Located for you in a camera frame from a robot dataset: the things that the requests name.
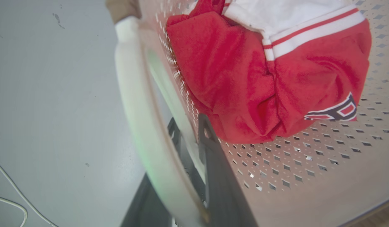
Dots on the beige perforated laundry basket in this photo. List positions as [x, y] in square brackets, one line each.
[307, 176]

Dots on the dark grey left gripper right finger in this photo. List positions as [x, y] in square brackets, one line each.
[222, 189]

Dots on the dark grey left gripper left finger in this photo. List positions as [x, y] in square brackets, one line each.
[144, 208]

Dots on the red and white garment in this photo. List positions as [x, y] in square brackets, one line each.
[263, 72]

